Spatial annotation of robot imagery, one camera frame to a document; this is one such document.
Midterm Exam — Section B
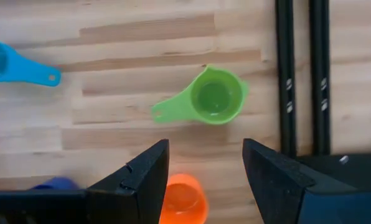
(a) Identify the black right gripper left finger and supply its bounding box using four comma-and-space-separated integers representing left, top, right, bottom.
0, 139, 170, 224

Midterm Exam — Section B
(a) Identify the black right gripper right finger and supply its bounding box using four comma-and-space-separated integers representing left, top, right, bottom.
243, 138, 371, 224

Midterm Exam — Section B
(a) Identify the orange measuring cup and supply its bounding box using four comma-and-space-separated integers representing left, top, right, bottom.
159, 173, 209, 224

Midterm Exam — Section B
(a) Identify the dark blue measuring cup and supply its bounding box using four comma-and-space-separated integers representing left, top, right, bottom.
29, 176, 80, 191

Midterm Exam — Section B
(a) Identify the green measuring cup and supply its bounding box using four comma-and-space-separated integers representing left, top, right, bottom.
151, 64, 249, 126

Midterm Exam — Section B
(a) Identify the turquoise measuring cup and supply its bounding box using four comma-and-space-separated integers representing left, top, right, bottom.
0, 39, 62, 87

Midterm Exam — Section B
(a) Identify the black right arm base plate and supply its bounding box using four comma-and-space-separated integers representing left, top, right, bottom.
296, 139, 371, 192

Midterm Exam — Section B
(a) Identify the black aluminium frame rail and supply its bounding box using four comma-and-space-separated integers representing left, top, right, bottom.
308, 0, 332, 156
275, 0, 298, 158

